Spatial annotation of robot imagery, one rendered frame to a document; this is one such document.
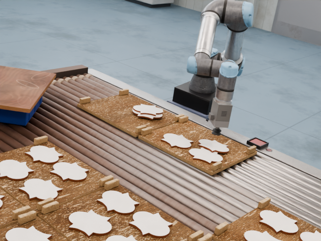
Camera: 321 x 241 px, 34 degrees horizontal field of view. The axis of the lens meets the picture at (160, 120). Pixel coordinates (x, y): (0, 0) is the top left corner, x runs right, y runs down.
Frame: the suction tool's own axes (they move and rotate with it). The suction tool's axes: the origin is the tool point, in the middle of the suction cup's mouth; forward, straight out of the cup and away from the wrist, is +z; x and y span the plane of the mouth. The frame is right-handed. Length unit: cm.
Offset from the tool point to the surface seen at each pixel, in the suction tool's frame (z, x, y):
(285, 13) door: 60, 351, -687
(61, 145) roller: 9, -66, 1
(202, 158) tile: 6.1, -8.6, 12.5
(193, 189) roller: 9.2, -17.4, 32.5
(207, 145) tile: 5.5, -3.3, 0.7
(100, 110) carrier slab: 7, -47, -36
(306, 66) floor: 101, 307, -486
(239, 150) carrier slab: 7.0, 11.4, 1.9
